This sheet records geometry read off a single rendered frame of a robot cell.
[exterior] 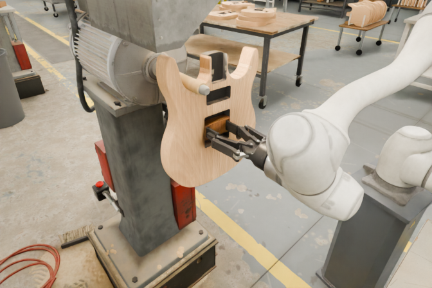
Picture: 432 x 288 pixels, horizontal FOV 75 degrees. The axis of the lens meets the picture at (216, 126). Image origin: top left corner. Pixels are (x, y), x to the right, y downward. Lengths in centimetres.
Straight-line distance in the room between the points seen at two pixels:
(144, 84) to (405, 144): 95
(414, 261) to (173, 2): 76
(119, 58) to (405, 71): 68
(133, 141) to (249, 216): 116
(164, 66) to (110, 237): 115
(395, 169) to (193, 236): 97
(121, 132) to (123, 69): 32
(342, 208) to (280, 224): 144
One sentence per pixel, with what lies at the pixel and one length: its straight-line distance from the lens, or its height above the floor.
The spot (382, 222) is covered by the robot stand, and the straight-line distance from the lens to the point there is 138.
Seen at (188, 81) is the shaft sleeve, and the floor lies 126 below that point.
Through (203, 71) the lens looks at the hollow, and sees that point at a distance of 77.
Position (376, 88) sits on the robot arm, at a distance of 62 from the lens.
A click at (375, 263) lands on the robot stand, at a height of 37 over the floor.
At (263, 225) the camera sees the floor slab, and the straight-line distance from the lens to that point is 201.
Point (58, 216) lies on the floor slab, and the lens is 230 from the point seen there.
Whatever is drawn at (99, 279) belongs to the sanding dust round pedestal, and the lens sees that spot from 186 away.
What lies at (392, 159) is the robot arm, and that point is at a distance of 128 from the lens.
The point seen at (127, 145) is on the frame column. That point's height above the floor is 92.
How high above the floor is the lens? 153
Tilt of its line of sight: 31 degrees down
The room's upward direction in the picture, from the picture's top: straight up
